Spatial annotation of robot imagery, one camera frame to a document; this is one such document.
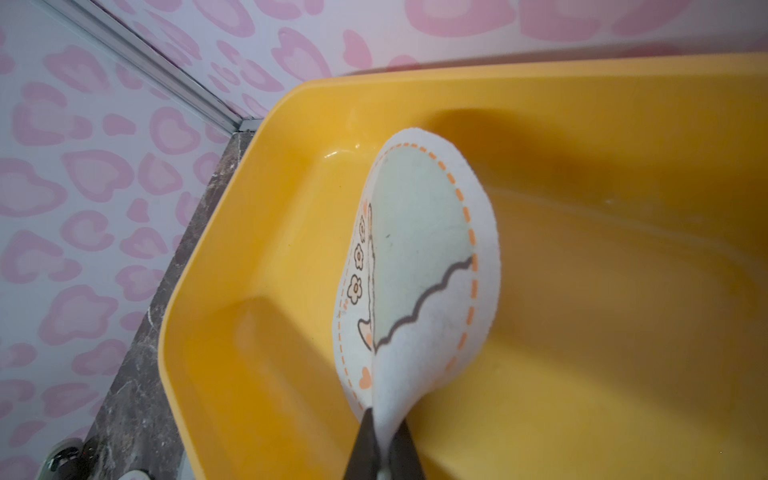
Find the yellow plastic storage box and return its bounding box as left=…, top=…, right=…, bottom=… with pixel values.
left=159, top=53, right=767, bottom=479

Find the green alpaca coaster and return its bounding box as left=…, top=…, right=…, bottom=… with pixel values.
left=331, top=128, right=502, bottom=449

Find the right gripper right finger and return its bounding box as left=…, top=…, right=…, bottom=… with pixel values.
left=387, top=420, right=425, bottom=480

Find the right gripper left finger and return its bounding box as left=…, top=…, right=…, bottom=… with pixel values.
left=343, top=408, right=381, bottom=480

